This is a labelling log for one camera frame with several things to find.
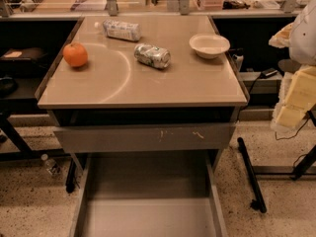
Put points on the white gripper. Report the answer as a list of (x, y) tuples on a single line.
[(305, 39)]

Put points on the crushed silver 7up can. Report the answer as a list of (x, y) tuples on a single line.
[(153, 56)]

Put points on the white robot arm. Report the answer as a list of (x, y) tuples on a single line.
[(302, 49)]

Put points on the grey top drawer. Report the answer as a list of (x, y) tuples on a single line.
[(144, 137)]

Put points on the open grey middle drawer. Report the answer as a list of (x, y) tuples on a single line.
[(156, 194)]

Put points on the black power adapter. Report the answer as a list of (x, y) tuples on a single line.
[(268, 73)]

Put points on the black floor bar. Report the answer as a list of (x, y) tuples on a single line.
[(258, 202)]

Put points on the white bowl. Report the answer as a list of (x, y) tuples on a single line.
[(209, 46)]

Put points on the beige cabinet with drawers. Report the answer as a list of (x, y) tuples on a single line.
[(114, 88)]

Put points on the clear plastic water bottle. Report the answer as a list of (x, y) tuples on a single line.
[(119, 30)]

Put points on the orange fruit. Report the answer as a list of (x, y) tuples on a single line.
[(75, 54)]

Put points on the small bottle on floor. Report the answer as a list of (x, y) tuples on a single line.
[(51, 165)]

